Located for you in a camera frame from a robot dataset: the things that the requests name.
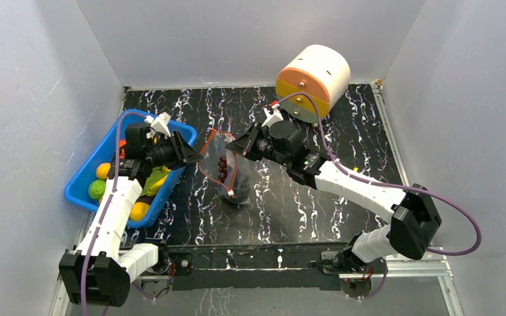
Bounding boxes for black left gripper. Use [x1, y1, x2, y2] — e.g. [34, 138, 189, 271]
[146, 132, 204, 171]

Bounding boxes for red toy grapes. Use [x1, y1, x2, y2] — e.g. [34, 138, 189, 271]
[217, 155, 233, 183]

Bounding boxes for clear zip bag orange zipper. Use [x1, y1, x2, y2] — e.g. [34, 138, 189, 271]
[198, 129, 251, 205]

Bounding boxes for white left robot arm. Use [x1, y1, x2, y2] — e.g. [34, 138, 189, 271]
[59, 122, 202, 307]

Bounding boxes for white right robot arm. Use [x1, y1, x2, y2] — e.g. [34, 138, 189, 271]
[225, 121, 442, 274]

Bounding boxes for green toy vegetable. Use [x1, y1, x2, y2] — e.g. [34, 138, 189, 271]
[141, 166, 171, 197]

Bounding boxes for yellow toy banana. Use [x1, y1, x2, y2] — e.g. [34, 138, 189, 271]
[150, 173, 169, 191]

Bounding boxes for yellow orange toy fruit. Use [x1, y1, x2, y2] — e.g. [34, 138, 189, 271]
[129, 201, 150, 221]

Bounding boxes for yellow toy lemon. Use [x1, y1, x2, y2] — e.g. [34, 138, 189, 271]
[95, 163, 111, 180]

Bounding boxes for green toy fruit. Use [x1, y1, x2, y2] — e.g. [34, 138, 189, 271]
[88, 179, 106, 201]

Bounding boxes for round drawer cabinet toy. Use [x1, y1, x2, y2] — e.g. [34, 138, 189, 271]
[275, 44, 351, 119]

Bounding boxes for blue plastic bin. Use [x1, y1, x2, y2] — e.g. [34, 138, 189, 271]
[64, 109, 185, 228]

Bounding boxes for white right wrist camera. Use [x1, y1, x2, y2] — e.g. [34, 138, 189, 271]
[262, 101, 283, 128]

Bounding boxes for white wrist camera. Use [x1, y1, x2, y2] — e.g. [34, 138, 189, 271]
[262, 101, 283, 128]
[144, 112, 171, 139]

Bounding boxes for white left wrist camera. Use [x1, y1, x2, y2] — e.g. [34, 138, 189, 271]
[144, 112, 171, 139]

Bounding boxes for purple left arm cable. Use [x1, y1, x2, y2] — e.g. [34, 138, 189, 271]
[80, 109, 158, 316]

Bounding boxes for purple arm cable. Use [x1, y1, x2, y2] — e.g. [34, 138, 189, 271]
[275, 92, 483, 257]
[80, 109, 158, 316]

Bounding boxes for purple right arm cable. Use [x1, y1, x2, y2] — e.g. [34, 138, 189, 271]
[275, 92, 483, 257]

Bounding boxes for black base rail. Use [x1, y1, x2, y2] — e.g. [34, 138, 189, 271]
[139, 242, 389, 292]

